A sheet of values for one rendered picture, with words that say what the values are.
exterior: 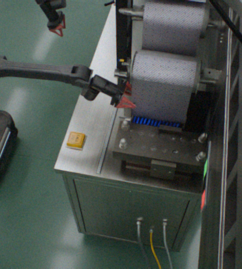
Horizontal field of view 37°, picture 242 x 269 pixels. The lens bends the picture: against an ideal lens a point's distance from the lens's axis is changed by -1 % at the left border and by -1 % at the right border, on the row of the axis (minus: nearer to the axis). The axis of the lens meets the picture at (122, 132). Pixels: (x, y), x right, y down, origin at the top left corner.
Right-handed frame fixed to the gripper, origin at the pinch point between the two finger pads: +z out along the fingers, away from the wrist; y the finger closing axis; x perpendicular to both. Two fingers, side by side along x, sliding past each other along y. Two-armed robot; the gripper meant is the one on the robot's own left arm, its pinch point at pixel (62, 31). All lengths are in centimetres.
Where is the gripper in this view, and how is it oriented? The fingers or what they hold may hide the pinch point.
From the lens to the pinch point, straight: 200.1
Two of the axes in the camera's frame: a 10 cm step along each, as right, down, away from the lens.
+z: 3.4, 5.1, 7.9
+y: 1.4, -8.6, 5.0
